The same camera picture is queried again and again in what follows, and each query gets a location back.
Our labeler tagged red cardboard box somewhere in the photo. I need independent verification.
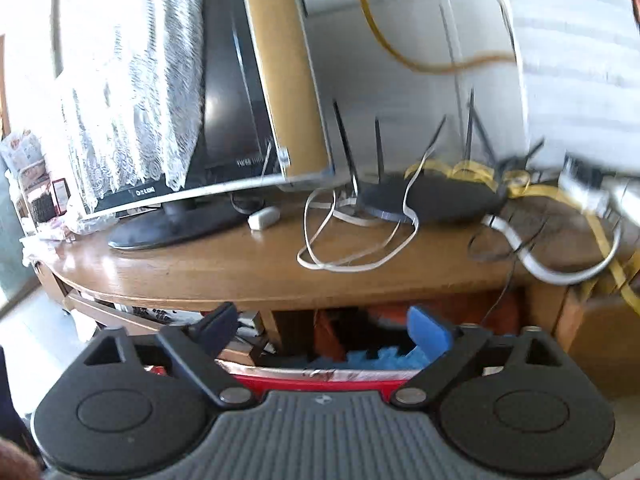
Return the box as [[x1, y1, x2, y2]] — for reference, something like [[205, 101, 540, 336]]
[[150, 358, 501, 401]]

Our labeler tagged blue foam mat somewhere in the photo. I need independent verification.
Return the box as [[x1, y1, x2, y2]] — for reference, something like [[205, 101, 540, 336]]
[[290, 343, 432, 372]]

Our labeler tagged wooden tv stand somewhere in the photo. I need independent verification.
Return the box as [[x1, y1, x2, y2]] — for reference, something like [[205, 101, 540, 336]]
[[29, 179, 640, 361]]

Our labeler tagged wooden side cabinet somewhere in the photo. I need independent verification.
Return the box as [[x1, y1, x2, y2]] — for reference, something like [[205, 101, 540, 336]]
[[554, 288, 640, 398]]

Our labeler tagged small white adapter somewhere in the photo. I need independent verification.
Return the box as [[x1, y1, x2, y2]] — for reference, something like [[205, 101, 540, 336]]
[[247, 206, 281, 231]]

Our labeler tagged black wifi router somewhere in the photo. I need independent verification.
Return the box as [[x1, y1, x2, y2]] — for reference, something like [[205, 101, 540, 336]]
[[333, 93, 544, 224]]

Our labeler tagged black flat screen television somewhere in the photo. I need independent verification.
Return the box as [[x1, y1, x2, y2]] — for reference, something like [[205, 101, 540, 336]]
[[98, 0, 334, 252]]

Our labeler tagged white power strip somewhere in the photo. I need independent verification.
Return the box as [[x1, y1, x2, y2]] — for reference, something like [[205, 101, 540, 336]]
[[558, 154, 639, 224]]

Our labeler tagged white lace cloth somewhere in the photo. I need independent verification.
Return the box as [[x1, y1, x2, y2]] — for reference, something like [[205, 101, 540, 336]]
[[56, 0, 204, 212]]

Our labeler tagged brown cardboard panel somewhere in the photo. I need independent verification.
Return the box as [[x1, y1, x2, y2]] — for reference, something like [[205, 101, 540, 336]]
[[244, 0, 331, 182]]

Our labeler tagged thick white cable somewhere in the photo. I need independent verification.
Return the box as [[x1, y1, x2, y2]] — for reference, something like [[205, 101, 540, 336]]
[[482, 199, 623, 287]]

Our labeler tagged yellow network cable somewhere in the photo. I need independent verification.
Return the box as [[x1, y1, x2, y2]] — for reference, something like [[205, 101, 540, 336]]
[[348, 0, 640, 317]]

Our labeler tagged white looped cable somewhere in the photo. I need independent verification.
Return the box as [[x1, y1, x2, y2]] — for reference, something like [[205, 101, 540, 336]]
[[296, 148, 437, 273]]

